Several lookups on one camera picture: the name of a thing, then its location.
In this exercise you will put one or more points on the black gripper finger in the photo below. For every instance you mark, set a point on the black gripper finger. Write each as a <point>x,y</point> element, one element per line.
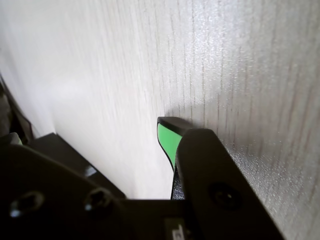
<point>37,190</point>

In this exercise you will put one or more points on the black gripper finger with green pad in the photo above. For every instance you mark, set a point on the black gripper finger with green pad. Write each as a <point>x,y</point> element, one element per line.
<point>212,175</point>

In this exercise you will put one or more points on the black box lid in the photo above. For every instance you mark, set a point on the black box lid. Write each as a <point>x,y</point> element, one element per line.
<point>62,155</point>

